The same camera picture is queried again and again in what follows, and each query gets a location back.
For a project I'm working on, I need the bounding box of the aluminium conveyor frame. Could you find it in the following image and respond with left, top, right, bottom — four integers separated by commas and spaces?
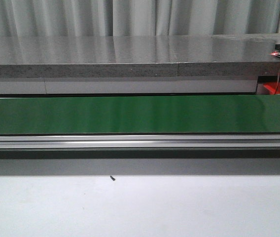
0, 134, 280, 177

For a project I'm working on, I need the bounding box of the green conveyor belt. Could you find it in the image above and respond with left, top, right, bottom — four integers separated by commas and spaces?
0, 95, 280, 135

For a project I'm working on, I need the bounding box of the grey stone counter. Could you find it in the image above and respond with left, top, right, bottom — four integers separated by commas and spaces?
0, 34, 280, 95

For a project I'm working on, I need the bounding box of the white curtain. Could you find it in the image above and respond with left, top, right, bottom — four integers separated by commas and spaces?
0, 0, 280, 37

